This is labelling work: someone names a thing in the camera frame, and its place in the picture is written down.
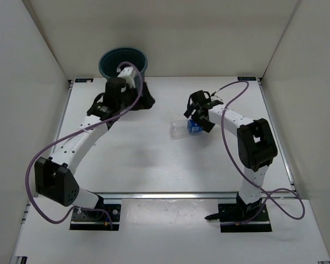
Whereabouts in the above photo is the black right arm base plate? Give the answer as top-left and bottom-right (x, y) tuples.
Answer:
(205, 203), (272, 233)

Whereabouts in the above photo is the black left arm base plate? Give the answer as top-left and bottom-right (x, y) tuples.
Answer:
(69, 202), (122, 231)

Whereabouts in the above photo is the dark teal plastic bin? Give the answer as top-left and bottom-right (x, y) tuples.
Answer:
(98, 47), (148, 79)

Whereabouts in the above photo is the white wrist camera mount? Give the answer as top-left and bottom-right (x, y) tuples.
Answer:
(117, 66), (136, 88)
(210, 95), (223, 103)

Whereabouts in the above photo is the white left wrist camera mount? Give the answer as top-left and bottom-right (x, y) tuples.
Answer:
(117, 66), (136, 88)

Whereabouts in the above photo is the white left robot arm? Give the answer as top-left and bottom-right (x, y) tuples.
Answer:
(34, 78), (155, 220)

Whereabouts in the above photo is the clear bottle blue label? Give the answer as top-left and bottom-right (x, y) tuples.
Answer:
(170, 119), (203, 140)

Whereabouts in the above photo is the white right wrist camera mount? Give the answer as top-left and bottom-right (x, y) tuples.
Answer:
(210, 95), (223, 103)

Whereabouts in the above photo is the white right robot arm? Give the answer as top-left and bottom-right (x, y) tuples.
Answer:
(184, 90), (278, 220)

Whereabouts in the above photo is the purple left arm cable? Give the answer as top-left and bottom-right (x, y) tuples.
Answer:
(26, 62), (142, 231)

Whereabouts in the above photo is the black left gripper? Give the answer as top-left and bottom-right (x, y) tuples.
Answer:
(116, 81), (154, 112)

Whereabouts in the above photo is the aluminium front table rail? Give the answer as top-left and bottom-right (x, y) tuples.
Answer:
(98, 192), (237, 200)

